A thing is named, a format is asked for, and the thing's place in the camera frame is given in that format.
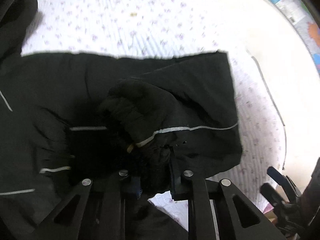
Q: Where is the black hooded jacket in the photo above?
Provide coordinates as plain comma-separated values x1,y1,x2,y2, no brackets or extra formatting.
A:
1,0,242,239

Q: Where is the black cable on bed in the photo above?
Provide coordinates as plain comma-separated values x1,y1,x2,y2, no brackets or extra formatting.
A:
251,55,287,170

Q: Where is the colourful wall map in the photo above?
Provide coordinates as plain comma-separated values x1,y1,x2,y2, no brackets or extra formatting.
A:
266,0,319,71

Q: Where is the white floral quilt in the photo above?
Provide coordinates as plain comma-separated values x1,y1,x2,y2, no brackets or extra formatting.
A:
21,0,320,233

